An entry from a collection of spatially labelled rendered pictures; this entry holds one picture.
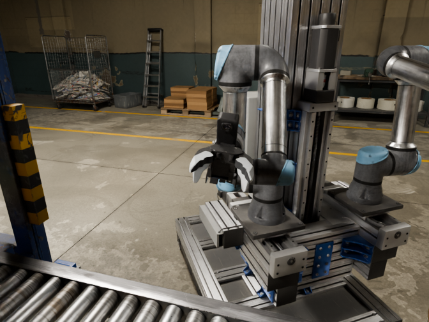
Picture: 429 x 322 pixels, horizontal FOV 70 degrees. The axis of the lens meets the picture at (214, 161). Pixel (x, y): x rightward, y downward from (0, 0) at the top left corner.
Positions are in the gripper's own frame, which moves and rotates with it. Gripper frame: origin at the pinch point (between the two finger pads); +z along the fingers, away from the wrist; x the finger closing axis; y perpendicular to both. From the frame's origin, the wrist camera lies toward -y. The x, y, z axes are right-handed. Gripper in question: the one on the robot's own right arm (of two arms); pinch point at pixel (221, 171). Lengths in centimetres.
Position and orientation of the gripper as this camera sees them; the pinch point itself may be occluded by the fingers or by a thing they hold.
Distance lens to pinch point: 57.9
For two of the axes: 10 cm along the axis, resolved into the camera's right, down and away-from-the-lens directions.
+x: -9.8, -1.7, 0.6
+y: -1.4, 9.2, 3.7
